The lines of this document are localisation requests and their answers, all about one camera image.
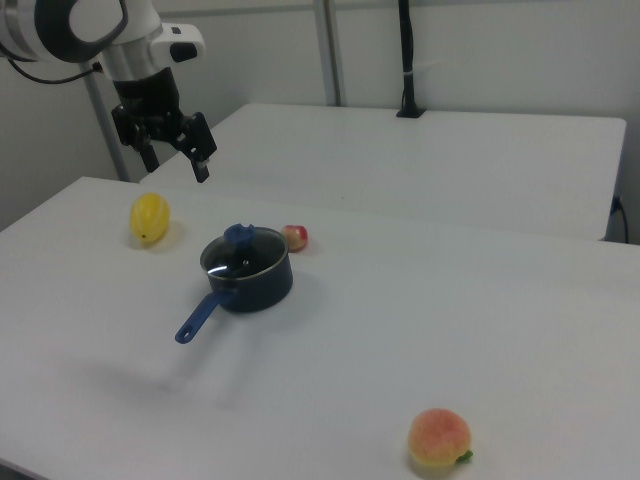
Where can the orange pink peach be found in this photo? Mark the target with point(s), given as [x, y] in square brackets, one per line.
[439, 437]

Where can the red apple piece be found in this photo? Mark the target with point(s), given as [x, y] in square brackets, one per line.
[296, 239]

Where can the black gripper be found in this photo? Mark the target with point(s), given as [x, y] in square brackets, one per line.
[150, 95]

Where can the dark blue saucepan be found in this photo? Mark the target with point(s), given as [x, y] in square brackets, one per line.
[260, 292]

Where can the grey metal partition post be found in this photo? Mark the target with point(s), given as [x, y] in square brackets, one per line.
[330, 50]

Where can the white side table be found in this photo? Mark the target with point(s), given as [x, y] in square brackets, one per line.
[400, 165]

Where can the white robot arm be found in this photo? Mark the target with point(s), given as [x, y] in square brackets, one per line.
[135, 30]

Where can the glass lid with blue knob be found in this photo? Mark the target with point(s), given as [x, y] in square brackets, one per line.
[239, 235]

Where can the black pole with white band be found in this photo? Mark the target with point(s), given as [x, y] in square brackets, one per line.
[410, 50]

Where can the yellow striped melon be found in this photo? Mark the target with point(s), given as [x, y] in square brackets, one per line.
[149, 219]

